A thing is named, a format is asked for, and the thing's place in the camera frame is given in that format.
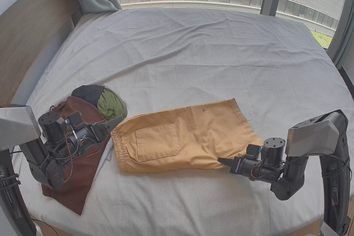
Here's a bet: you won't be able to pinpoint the green garment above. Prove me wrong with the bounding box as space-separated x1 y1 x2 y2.
97 87 128 121

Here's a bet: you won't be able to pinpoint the black garment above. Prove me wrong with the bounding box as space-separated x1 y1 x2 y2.
71 85 107 108

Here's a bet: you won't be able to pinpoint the black cable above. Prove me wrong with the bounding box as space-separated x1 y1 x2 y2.
33 218 66 236

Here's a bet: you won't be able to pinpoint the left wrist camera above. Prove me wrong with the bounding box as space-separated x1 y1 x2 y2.
65 111 83 130

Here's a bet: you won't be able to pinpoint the brown shorts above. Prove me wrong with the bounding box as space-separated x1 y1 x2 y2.
41 97 115 216

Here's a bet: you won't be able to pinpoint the tan shorts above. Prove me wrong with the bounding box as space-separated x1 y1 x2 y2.
110 97 264 174

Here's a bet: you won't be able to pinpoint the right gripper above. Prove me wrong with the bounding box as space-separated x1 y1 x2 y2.
230 156 266 178

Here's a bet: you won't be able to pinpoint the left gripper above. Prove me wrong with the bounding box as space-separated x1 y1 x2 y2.
66 115 124 151

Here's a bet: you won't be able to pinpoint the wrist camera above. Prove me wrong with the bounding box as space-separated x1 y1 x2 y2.
246 144 262 159
65 111 83 130

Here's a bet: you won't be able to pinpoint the white garment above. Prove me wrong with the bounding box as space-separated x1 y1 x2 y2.
95 141 114 180

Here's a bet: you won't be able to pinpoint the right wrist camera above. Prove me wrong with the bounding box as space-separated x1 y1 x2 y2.
246 144 262 159

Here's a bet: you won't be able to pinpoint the bed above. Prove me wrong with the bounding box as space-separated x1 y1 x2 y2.
0 0 354 236

